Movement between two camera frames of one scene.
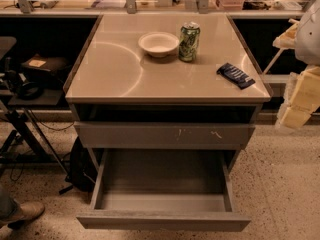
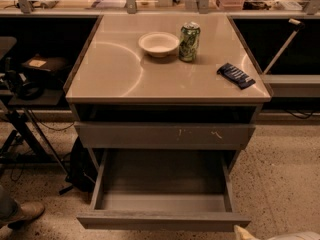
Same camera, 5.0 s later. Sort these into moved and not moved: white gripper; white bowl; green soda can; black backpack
Moved: white gripper
Not moved: white bowl; black backpack; green soda can
